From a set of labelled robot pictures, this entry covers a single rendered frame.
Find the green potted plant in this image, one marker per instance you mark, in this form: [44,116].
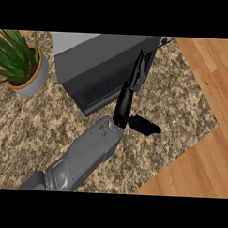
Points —
[15,56]

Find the grey plant pot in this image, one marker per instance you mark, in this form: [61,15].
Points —
[34,78]

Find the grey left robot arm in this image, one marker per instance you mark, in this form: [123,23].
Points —
[86,152]

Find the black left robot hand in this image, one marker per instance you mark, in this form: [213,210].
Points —
[124,103]

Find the dark grey microwave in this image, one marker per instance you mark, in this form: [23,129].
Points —
[99,68]

